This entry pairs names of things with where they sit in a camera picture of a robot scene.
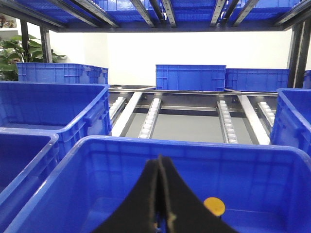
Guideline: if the white roller track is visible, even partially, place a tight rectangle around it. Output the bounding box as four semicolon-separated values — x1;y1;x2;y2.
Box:
217;100;238;144
138;98;161;139

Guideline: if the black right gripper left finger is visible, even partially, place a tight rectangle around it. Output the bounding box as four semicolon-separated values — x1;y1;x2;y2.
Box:
94;159;159;233

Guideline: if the blue bin far centre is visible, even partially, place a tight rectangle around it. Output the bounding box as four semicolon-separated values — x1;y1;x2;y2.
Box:
155;65;226;91

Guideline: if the white roller track right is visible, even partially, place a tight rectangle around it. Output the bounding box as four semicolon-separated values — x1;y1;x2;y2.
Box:
217;100;238;144

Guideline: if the blue plastic bin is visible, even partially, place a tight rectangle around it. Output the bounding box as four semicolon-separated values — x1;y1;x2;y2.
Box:
5;136;311;233
0;129;59;232

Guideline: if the blue bin rear right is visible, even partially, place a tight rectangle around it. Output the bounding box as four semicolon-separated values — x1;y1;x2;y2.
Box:
270;88;311;155

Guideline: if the blue bin far right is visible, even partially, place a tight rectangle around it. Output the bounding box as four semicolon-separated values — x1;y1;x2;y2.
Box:
225;68;290;92

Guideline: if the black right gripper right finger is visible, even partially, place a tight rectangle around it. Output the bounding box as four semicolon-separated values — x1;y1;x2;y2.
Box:
158;155;236;233

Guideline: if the yellow push button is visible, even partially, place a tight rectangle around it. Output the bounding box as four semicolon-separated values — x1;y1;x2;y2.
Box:
203;197;225;217

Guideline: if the white roller track left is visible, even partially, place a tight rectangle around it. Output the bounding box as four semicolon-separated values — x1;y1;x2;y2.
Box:
138;98;161;139

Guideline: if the blue plastic bin left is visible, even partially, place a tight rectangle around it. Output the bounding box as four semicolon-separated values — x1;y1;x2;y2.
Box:
0;129;59;232

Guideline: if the dark overhead shelf frame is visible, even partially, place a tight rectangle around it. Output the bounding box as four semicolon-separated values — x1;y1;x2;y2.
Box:
0;0;311;33

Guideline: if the blue bin rear left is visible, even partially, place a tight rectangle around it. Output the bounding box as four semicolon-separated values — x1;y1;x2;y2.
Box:
0;81;112;159

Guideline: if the blue bin far left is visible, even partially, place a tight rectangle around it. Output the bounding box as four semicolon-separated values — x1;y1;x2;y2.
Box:
17;63;108;84

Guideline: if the green potted plant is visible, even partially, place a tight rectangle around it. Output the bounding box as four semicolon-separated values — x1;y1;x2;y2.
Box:
0;33;66;82

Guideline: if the blue plastic bin right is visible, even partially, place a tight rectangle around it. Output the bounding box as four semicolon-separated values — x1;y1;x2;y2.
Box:
5;136;311;233

